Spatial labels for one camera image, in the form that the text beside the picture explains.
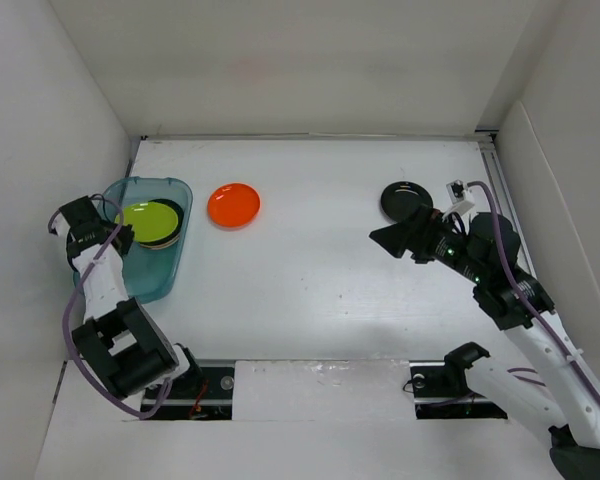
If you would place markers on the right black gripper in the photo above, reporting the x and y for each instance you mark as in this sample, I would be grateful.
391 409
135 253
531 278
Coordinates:
414 233

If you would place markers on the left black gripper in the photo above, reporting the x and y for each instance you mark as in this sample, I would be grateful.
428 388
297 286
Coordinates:
126 238

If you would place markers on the green plate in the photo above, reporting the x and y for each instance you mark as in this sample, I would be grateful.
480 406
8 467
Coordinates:
131 215

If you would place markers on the black plate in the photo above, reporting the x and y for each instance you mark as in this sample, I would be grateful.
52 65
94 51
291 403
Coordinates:
180 217
400 199

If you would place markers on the beige plate with drawings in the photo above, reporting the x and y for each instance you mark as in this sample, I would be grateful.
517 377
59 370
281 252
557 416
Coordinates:
166 243

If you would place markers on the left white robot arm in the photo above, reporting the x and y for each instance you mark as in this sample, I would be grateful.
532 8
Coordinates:
124 349

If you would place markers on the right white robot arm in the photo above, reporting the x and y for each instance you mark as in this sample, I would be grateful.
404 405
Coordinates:
567 420

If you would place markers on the teal plastic bin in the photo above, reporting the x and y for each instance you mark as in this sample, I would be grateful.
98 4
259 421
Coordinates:
148 275

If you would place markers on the orange plate back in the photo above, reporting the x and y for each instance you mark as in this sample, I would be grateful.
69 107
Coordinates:
233 205

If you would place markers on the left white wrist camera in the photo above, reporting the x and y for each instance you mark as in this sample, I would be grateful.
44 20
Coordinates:
58 225

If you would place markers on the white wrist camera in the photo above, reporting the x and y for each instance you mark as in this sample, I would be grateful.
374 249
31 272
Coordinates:
462 199
58 225

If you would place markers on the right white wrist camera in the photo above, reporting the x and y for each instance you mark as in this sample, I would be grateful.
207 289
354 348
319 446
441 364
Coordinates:
462 199

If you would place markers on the aluminium rail right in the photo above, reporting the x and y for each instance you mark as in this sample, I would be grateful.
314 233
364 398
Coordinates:
487 146

